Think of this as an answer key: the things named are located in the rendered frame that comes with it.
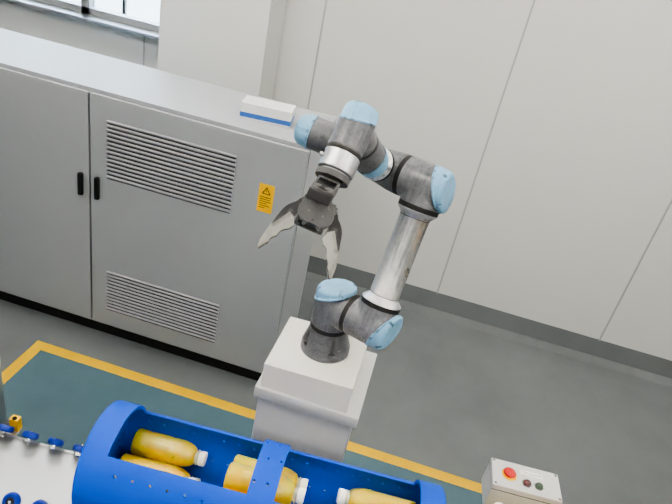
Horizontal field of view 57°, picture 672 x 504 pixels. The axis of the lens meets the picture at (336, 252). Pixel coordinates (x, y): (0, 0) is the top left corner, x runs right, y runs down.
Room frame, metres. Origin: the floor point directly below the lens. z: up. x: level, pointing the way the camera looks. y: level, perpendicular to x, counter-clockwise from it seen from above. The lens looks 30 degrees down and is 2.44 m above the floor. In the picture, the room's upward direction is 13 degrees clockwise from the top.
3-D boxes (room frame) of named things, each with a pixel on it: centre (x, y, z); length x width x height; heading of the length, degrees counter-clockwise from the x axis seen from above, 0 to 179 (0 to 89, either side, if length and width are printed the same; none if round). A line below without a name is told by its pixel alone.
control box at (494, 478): (1.28, -0.68, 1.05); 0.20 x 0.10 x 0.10; 87
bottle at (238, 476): (1.01, 0.05, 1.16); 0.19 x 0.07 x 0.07; 87
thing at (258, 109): (2.81, 0.46, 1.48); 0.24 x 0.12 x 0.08; 91
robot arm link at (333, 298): (1.49, -0.03, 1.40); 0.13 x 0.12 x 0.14; 61
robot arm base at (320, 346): (1.49, -0.03, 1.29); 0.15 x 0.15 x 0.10
